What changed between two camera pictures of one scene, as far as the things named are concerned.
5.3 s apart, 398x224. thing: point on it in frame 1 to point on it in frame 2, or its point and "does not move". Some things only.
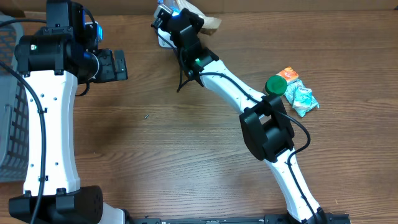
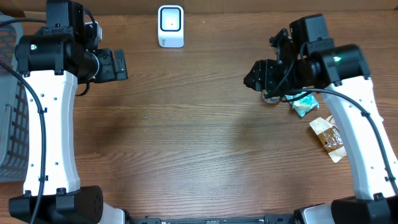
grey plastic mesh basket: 14,112 does not move
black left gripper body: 108,69 does not move
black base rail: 270,219 does not move
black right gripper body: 197,22 to 270,78
